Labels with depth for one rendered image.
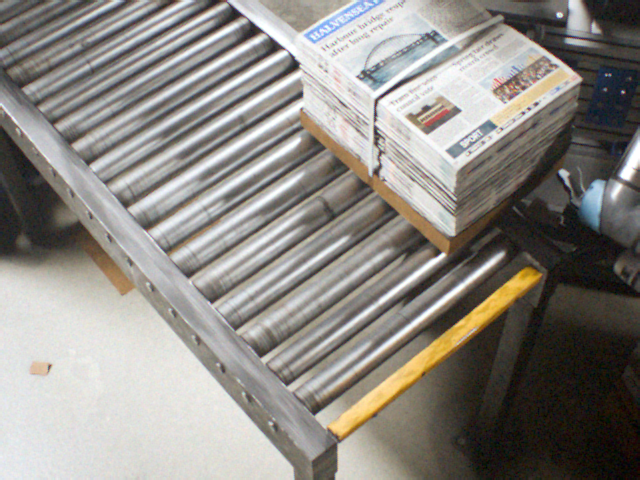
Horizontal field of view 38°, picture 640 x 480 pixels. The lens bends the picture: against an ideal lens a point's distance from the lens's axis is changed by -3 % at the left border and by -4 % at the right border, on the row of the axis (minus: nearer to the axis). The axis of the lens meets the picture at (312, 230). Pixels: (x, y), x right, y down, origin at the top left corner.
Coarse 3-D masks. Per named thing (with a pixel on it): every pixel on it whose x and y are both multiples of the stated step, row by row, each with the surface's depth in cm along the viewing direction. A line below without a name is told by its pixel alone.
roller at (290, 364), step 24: (408, 264) 155; (432, 264) 156; (384, 288) 153; (408, 288) 154; (336, 312) 151; (360, 312) 150; (384, 312) 153; (312, 336) 148; (336, 336) 149; (288, 360) 146; (312, 360) 147; (288, 384) 146
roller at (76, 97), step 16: (208, 16) 192; (224, 16) 193; (176, 32) 189; (192, 32) 190; (208, 32) 192; (144, 48) 187; (160, 48) 187; (176, 48) 189; (112, 64) 184; (128, 64) 184; (144, 64) 186; (96, 80) 182; (112, 80) 183; (128, 80) 185; (64, 96) 180; (80, 96) 180; (96, 96) 182; (48, 112) 178; (64, 112) 179
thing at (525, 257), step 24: (216, 0) 197; (240, 0) 194; (264, 24) 189; (288, 48) 185; (504, 216) 160; (480, 240) 166; (528, 240) 157; (528, 264) 158; (552, 264) 154; (552, 288) 162
